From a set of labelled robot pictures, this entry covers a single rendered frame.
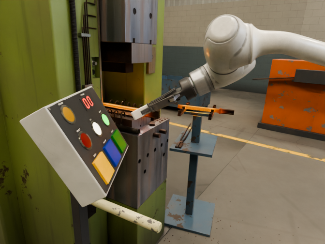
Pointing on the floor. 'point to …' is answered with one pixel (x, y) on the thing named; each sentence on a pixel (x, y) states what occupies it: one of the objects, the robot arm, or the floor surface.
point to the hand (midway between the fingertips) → (141, 112)
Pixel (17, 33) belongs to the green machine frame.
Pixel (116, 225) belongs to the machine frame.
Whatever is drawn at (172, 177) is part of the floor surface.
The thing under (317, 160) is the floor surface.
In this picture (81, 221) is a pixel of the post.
